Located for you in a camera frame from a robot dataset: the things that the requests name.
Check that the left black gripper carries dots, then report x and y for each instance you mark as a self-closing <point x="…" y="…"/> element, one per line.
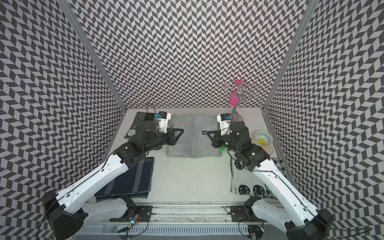
<point x="172" y="137"/>

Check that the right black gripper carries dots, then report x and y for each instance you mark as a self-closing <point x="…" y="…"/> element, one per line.
<point x="216" y="142"/>

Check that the grey knitted scarf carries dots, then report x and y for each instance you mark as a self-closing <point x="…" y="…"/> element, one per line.
<point x="192" y="143"/>

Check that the smiley black white scarf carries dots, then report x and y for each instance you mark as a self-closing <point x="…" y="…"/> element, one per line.
<point x="243" y="182"/>

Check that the navy striped scarf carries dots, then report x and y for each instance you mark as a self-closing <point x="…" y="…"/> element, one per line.
<point x="135" y="183"/>

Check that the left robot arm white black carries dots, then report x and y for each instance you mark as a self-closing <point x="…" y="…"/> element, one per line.
<point x="64" y="209"/>

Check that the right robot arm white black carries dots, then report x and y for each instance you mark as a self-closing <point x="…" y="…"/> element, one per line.
<point x="258" y="162"/>

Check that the grey black checked scarf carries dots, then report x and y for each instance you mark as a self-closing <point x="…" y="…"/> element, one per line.
<point x="139" y="118"/>

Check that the chrome glass holder stand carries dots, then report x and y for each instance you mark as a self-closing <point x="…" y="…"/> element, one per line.
<point x="238" y="90"/>

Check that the patterned ceramic bowl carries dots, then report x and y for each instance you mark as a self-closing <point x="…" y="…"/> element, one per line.
<point x="262" y="138"/>

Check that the pink transparent cup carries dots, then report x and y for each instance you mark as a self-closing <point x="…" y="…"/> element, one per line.
<point x="268" y="149"/>

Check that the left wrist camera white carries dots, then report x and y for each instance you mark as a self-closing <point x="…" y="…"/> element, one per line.
<point x="163" y="119"/>

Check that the aluminium front rail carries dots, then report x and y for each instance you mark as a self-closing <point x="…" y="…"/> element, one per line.
<point x="190" y="213"/>

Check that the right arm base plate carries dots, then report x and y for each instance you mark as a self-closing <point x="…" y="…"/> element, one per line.
<point x="242" y="214"/>

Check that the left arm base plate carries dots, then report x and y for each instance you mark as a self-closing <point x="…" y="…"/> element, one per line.
<point x="143" y="212"/>

